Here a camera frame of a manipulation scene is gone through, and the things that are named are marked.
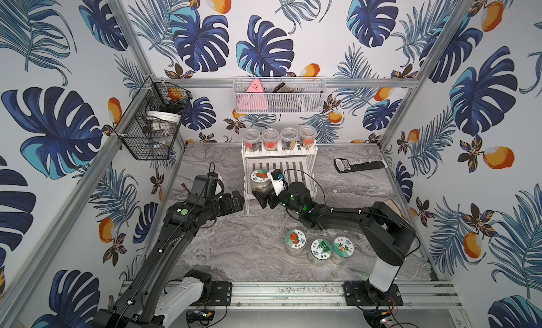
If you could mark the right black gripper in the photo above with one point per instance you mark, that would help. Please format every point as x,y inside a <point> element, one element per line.
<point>262,199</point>

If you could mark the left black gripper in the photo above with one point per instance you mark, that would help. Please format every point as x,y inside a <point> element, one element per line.
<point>231,201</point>

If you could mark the jar with tomato lid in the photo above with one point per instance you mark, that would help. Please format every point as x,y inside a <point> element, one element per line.
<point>260,181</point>

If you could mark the white slatted wooden shelf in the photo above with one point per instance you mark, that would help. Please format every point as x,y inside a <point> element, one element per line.
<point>296,165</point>

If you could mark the clear seed container front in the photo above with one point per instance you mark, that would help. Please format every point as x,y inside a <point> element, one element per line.
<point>270,138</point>

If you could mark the clear seed container dark seeds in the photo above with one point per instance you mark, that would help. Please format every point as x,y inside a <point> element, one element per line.
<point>289,137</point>

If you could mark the clear seed container red label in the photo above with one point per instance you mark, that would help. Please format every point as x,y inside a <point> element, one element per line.
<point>307,136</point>

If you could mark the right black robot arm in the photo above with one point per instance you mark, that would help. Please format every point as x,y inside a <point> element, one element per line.
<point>389,235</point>

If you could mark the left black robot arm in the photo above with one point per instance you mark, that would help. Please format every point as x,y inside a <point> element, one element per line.
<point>144,304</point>

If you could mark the jar with strawberry lid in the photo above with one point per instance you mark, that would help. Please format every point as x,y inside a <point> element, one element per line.
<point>295,242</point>

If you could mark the jar with green tree lid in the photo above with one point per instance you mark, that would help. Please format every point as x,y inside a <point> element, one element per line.
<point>320,252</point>

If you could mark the jar with pineapple lid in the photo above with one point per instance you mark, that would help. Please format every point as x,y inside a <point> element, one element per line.
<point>343,250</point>

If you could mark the pink triangular packet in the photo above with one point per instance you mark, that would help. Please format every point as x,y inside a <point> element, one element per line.
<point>253,99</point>

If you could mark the white bowl in basket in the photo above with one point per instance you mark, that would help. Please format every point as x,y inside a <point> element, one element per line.
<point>167,117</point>

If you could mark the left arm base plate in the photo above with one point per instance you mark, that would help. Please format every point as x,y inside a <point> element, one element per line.
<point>214,293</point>

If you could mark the aluminium mounting rail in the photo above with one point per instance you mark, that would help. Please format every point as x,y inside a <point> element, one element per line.
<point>404,295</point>

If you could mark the white mesh wall basket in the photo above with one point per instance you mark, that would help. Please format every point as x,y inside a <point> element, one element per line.
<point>288,94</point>

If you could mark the black wire basket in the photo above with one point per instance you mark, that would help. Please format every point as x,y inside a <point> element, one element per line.
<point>146,138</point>

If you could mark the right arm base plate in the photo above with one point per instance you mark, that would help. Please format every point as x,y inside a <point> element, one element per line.
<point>372,293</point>

